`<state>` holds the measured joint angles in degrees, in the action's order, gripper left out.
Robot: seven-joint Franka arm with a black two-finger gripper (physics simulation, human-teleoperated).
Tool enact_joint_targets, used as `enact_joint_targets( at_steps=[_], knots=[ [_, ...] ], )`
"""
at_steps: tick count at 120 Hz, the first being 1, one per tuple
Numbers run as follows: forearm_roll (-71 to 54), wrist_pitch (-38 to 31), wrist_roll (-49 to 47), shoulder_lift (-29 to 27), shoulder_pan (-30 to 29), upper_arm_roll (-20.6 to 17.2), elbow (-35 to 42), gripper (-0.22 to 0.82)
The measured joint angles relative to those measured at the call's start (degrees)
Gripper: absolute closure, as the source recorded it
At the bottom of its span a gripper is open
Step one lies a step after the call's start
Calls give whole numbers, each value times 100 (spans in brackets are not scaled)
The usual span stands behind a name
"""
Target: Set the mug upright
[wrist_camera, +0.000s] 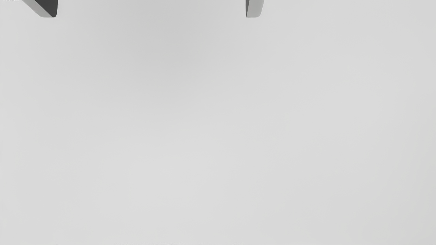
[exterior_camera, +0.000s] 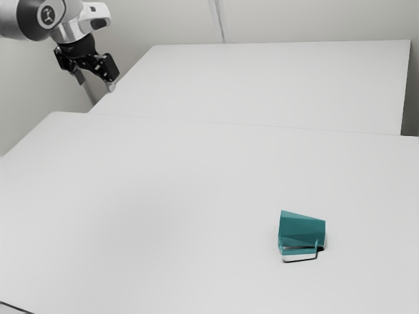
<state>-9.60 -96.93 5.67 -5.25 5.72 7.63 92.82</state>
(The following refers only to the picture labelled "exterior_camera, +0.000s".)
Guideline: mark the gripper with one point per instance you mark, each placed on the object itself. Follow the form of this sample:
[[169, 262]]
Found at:
[[85, 59]]

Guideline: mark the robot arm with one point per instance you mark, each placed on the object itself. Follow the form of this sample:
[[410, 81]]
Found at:
[[36, 19]]

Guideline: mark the teal faceted mug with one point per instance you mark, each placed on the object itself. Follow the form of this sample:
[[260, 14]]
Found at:
[[299, 229]]

